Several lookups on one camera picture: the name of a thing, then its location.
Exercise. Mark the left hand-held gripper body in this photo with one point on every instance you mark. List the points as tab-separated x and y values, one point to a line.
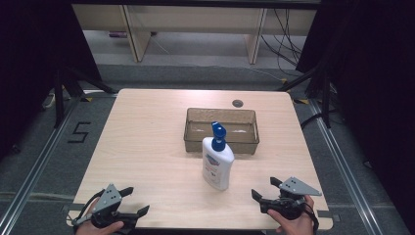
109	199

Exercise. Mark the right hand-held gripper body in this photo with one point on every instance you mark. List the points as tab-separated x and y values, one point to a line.
293	192

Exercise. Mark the white pump bottle blue cap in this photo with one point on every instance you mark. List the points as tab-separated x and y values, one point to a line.
216	163

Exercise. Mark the clear brown plastic box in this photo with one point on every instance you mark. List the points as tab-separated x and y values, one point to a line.
221	130

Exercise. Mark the person's left hand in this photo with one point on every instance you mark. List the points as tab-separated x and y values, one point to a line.
98	228

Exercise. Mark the person's right hand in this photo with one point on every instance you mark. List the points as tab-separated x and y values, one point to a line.
293	225

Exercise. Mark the yellow black floor tape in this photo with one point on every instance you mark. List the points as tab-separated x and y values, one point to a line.
302	101

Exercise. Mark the round grey table grommet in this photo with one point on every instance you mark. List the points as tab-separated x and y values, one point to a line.
237	103

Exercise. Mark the black metal stand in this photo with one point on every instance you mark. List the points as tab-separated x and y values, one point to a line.
60	98
324	98

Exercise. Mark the black curtain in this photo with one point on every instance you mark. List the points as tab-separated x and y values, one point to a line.
36	65
375	81

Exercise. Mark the light wooden desk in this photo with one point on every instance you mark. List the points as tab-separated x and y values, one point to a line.
195	19

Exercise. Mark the metal floor rail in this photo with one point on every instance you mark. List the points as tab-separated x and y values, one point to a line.
345	169
36	166

